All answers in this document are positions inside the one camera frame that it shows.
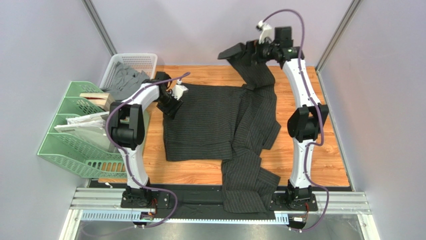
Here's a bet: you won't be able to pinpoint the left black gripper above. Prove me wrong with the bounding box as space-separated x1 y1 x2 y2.
156 90 184 120

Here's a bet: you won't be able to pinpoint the dark pinstriped long sleeve shirt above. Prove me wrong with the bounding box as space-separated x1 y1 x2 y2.
163 60 281 214

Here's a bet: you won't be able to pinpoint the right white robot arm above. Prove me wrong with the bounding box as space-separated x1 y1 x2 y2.
217 23 329 210

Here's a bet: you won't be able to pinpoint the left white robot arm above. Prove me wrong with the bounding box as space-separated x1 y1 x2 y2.
105 72 189 208

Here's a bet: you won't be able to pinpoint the white plastic basket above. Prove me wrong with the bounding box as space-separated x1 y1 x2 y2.
99 53 158 89

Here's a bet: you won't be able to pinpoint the grey shirt in basket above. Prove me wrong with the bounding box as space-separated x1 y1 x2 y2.
101 62 150 102

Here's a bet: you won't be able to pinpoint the wooden block in rack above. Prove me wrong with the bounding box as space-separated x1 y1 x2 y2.
79 92 115 112

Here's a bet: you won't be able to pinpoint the green file organizer rack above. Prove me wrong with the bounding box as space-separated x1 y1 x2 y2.
37 81 127 179

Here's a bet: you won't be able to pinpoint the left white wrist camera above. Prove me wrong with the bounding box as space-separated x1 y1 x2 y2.
171 79 189 100

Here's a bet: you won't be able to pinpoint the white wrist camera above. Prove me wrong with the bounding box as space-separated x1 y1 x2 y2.
171 79 189 100
256 20 273 44

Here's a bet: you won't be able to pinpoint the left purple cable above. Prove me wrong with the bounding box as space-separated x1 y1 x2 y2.
79 71 191 238

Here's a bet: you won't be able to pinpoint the purple cable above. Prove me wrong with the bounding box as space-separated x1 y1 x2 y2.
79 71 191 238
258 9 330 233

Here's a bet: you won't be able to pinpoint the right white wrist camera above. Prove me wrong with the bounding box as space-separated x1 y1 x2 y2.
256 20 273 44

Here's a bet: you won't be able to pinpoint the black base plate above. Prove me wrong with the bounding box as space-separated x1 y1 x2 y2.
89 178 319 221

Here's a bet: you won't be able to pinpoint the aluminium rail frame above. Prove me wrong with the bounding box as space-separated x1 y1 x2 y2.
69 187 380 240

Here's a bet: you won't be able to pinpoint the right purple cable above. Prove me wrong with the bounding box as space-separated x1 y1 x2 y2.
258 9 330 233

